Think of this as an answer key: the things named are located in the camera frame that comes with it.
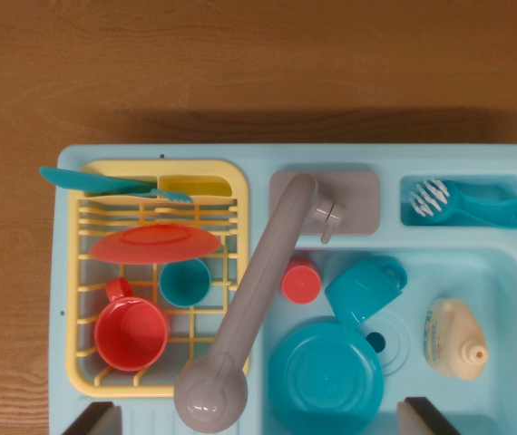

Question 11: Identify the teal handleless toy cup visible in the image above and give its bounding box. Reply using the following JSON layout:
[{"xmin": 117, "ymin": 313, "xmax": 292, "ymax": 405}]
[{"xmin": 158, "ymin": 256, "xmax": 213, "ymax": 309}]

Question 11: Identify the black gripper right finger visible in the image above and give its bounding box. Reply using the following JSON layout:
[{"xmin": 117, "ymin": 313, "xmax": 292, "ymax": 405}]
[{"xmin": 395, "ymin": 396, "xmax": 462, "ymax": 435}]

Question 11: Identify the light blue toy sink unit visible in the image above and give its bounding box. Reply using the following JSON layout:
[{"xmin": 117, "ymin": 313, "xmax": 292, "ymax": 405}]
[{"xmin": 49, "ymin": 143, "xmax": 517, "ymax": 435}]

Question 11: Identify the grey toy faucet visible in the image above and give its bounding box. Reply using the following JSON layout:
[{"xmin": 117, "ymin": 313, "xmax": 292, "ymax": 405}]
[{"xmin": 173, "ymin": 169, "xmax": 381, "ymax": 434}]

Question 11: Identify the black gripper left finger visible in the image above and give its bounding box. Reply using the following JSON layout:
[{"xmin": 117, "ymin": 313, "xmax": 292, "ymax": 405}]
[{"xmin": 61, "ymin": 401, "xmax": 124, "ymax": 435}]

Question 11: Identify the teal toy mug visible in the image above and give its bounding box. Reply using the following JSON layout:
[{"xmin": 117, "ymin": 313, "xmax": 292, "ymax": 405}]
[{"xmin": 324, "ymin": 255, "xmax": 408, "ymax": 331}]

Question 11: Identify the cream detergent bottle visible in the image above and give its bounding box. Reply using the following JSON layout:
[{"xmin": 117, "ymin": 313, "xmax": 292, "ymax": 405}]
[{"xmin": 424, "ymin": 297, "xmax": 490, "ymax": 382}]

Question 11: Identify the teal dish brush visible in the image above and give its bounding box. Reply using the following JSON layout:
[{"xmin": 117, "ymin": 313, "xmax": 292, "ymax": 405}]
[{"xmin": 408, "ymin": 178, "xmax": 517, "ymax": 231}]

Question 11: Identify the red toy plate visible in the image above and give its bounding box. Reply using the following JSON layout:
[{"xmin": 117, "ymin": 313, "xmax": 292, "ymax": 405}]
[{"xmin": 89, "ymin": 223, "xmax": 222, "ymax": 266}]

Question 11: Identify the yellow dish rack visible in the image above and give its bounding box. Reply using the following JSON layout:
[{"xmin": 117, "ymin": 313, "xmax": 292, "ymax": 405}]
[{"xmin": 65, "ymin": 158, "xmax": 252, "ymax": 399}]

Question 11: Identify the red toy mug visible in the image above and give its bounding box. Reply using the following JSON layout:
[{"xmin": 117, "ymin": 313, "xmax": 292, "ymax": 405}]
[{"xmin": 93, "ymin": 275, "xmax": 171, "ymax": 373}]

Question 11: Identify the teal toy knife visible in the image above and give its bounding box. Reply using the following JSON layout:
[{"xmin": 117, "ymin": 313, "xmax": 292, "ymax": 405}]
[{"xmin": 38, "ymin": 166, "xmax": 158, "ymax": 194}]

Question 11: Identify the red handleless toy cup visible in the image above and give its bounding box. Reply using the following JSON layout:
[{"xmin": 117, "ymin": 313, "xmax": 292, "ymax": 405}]
[{"xmin": 279, "ymin": 256, "xmax": 323, "ymax": 305}]

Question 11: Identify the teal toy fork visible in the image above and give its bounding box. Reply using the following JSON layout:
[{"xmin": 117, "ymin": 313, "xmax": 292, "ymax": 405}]
[{"xmin": 126, "ymin": 187, "xmax": 195, "ymax": 205}]

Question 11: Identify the teal toy plate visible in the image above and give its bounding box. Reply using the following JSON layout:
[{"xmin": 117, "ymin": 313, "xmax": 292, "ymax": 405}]
[{"xmin": 268, "ymin": 316, "xmax": 385, "ymax": 430}]

